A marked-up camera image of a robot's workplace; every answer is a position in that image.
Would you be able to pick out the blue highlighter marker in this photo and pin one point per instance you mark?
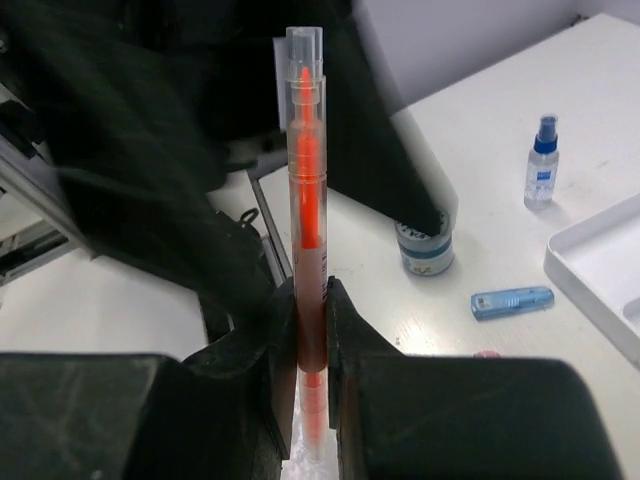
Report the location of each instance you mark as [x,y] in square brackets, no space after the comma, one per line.
[503,303]

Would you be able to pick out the white compartment tray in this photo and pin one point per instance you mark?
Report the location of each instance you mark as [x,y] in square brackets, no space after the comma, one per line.
[596,264]

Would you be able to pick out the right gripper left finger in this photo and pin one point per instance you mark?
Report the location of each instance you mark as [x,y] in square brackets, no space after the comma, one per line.
[256,366]

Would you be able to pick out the pink highlighter cap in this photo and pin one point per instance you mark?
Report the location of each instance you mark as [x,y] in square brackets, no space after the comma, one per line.
[487,354]

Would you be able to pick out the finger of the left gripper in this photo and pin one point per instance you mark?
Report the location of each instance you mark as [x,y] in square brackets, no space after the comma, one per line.
[368,159]

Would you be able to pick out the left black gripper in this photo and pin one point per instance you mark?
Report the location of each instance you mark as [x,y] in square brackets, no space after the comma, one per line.
[146,108]

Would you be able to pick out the small blue bottle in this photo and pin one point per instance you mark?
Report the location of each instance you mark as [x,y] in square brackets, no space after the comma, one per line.
[542,165]

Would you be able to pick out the left blue ink jar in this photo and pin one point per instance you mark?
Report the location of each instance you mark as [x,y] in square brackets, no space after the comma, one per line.
[425,255]

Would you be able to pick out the orange highlighter pen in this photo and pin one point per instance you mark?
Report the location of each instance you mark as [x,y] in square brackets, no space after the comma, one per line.
[307,168]

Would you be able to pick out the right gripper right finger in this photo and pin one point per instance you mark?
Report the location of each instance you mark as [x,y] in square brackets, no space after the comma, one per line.
[349,336]

